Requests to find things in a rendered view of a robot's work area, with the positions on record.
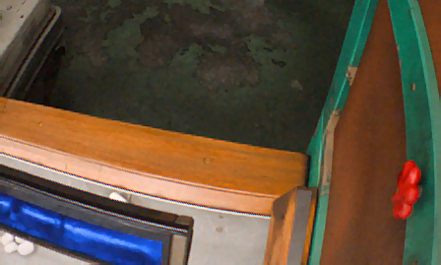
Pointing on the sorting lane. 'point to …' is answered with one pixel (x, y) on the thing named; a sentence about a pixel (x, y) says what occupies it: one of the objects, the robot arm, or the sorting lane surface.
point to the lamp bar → (91, 224)
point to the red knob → (407, 190)
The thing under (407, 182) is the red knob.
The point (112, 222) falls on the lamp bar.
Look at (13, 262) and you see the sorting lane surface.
